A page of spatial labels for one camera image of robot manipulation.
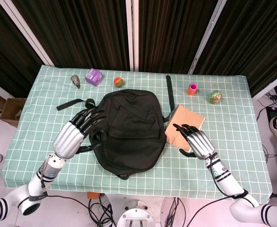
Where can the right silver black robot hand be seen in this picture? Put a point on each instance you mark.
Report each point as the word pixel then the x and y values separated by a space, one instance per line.
pixel 200 144

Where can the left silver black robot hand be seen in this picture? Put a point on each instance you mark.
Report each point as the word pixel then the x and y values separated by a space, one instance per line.
pixel 67 137

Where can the brown spiral notebook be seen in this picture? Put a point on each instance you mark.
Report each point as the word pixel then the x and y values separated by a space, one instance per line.
pixel 185 116

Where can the black backpack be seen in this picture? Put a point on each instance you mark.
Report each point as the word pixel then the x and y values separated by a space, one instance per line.
pixel 133 123

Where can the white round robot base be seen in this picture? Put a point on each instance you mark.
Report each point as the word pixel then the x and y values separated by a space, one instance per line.
pixel 135 216

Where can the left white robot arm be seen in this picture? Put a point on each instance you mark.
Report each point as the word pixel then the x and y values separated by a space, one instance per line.
pixel 34 186

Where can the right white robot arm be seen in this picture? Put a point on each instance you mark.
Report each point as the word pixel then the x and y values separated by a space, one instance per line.
pixel 226 177

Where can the green checked tablecloth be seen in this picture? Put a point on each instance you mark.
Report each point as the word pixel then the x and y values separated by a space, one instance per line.
pixel 235 132

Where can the orange cup pink lid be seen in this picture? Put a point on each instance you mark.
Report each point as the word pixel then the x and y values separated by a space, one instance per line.
pixel 192 89

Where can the grey bird figurine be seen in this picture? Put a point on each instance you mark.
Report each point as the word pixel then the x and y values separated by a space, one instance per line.
pixel 75 80

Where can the brown cardboard box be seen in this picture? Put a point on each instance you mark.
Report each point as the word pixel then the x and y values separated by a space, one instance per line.
pixel 11 111

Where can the orange object under table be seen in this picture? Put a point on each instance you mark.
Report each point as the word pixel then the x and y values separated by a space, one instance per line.
pixel 92 195

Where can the purple cardboard box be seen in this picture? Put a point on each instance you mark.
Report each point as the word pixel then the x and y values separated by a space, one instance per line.
pixel 93 76

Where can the orange green ball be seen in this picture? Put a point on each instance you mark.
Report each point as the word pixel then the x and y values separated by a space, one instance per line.
pixel 119 82

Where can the dark pleated curtain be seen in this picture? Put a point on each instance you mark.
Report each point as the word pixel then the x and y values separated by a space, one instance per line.
pixel 254 37
pixel 6 52
pixel 171 33
pixel 81 30

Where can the white slanted frame post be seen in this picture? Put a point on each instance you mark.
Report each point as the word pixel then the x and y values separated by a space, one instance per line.
pixel 205 37
pixel 27 35

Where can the white vertical frame post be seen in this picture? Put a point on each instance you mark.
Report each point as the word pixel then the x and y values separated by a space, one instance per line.
pixel 132 35

